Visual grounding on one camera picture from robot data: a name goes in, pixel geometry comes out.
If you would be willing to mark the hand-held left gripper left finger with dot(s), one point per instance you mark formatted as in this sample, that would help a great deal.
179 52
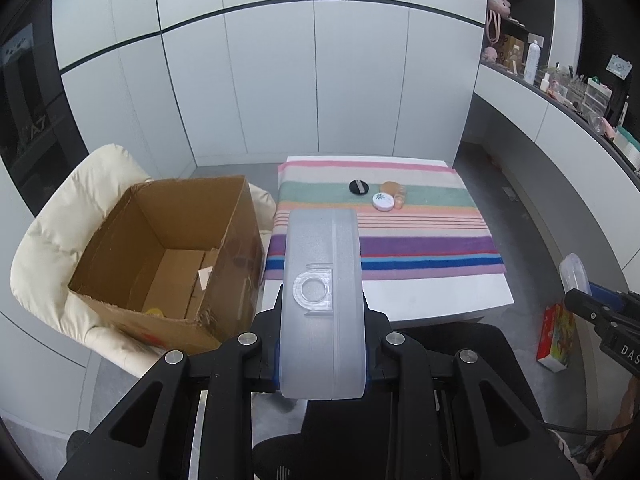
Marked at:
265 355

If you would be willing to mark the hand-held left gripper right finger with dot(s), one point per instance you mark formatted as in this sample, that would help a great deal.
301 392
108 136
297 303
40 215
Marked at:
375 360

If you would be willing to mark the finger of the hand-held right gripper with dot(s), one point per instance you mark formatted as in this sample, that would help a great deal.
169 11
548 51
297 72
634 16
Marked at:
592 310
612 297

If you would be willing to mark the translucent plastic lid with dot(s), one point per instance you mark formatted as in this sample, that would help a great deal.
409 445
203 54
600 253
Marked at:
572 270

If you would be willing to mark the translucent plastic container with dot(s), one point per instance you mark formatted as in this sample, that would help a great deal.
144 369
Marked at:
320 310

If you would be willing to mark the white square carton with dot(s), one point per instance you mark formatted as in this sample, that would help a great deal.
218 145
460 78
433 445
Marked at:
205 277

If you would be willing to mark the brown cardboard box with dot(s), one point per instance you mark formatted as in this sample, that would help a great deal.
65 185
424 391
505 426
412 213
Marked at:
150 240

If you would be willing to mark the beige makeup sponge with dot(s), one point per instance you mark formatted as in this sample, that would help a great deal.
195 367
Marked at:
392 188

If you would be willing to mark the black powder puff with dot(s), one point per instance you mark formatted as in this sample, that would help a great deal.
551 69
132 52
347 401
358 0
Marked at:
359 187

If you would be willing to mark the person's right forearm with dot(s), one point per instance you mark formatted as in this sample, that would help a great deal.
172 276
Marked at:
627 410

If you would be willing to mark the colourful carton on floor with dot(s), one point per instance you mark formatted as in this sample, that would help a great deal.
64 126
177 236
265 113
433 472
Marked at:
557 337

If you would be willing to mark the black office chair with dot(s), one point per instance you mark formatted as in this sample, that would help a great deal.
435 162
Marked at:
450 340

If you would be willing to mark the striped colourful cloth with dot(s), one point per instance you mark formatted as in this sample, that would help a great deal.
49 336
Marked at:
425 240

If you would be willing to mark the white round jar green print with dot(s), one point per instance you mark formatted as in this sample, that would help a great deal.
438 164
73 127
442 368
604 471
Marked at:
382 201

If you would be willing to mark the small clear jar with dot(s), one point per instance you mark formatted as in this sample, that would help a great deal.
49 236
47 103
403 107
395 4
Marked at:
400 203

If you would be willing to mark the clear drawer organizer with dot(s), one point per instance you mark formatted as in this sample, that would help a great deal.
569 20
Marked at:
597 97

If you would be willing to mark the cream padded chair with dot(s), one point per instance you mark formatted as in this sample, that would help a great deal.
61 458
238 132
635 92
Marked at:
55 240

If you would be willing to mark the white spray bottle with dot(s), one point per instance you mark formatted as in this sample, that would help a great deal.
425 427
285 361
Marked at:
531 62

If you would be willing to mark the brown printed shelf box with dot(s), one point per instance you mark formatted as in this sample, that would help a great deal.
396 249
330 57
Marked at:
515 50

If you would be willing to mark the small pink plush toy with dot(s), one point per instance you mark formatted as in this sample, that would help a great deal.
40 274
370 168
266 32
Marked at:
490 55

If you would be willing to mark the dark glass cabinet door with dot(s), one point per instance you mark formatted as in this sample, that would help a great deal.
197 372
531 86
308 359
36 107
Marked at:
30 125

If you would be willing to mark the grey wall plate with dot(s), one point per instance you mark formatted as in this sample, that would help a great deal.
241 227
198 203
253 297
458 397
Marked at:
619 66

